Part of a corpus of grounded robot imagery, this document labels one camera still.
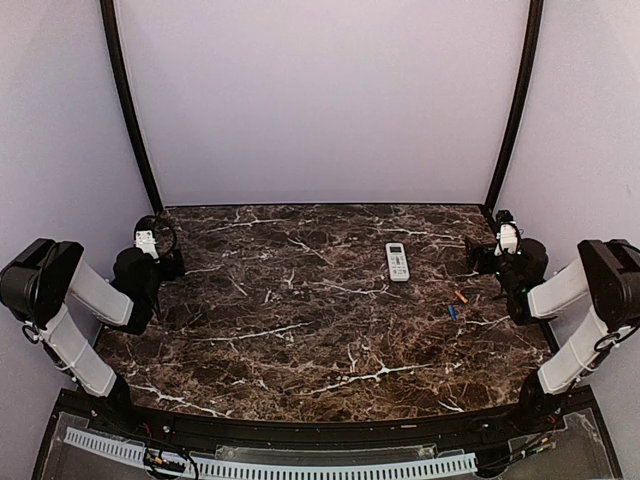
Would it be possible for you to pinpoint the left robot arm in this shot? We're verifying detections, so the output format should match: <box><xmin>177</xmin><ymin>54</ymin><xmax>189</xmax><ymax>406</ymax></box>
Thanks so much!
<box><xmin>1</xmin><ymin>238</ymin><xmax>185</xmax><ymax>436</ymax></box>

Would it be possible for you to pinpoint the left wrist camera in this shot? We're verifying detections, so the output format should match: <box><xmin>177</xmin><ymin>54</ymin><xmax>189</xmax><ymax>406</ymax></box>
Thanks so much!
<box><xmin>134</xmin><ymin>215</ymin><xmax>159</xmax><ymax>260</ymax></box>

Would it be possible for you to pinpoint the orange battery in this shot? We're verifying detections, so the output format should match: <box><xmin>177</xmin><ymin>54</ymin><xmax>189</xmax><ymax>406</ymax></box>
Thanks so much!
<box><xmin>454</xmin><ymin>290</ymin><xmax>469</xmax><ymax>304</ymax></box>

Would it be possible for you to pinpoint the black front rail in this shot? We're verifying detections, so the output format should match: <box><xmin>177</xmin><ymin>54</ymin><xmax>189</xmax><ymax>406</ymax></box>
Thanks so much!
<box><xmin>54</xmin><ymin>389</ymin><xmax>596</xmax><ymax>456</ymax></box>

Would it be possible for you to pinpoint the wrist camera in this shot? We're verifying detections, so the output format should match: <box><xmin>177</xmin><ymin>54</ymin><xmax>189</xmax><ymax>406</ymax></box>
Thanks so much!
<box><xmin>494</xmin><ymin>210</ymin><xmax>521</xmax><ymax>256</ymax></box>
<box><xmin>134</xmin><ymin>215</ymin><xmax>159</xmax><ymax>260</ymax></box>

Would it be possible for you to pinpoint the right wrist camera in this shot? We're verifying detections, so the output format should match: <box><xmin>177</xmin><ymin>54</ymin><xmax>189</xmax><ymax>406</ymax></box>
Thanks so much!
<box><xmin>494</xmin><ymin>210</ymin><xmax>521</xmax><ymax>256</ymax></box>

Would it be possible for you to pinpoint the right black frame post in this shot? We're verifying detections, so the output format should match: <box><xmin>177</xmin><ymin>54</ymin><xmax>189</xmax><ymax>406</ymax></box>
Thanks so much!
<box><xmin>482</xmin><ymin>0</ymin><xmax>544</xmax><ymax>218</ymax></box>

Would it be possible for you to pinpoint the white remote control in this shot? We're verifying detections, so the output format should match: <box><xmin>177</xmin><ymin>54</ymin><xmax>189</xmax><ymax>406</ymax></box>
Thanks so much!
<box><xmin>385</xmin><ymin>242</ymin><xmax>410</xmax><ymax>282</ymax></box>

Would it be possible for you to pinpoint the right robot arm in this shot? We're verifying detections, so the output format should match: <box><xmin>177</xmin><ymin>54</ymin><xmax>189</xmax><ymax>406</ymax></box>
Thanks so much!
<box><xmin>465</xmin><ymin>234</ymin><xmax>639</xmax><ymax>434</ymax></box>

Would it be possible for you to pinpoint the white slotted cable duct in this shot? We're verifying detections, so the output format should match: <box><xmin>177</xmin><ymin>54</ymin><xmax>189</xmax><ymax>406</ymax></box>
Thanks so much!
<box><xmin>63</xmin><ymin>427</ymin><xmax>478</xmax><ymax>479</ymax></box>

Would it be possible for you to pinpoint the left black frame post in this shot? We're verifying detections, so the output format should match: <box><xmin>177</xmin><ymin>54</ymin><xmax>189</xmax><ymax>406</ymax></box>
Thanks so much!
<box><xmin>99</xmin><ymin>0</ymin><xmax>164</xmax><ymax>214</ymax></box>

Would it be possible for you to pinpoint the black frame post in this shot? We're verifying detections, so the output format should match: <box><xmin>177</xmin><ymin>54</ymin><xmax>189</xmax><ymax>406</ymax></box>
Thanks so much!
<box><xmin>99</xmin><ymin>0</ymin><xmax>164</xmax><ymax>214</ymax></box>
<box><xmin>482</xmin><ymin>0</ymin><xmax>544</xmax><ymax>218</ymax></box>

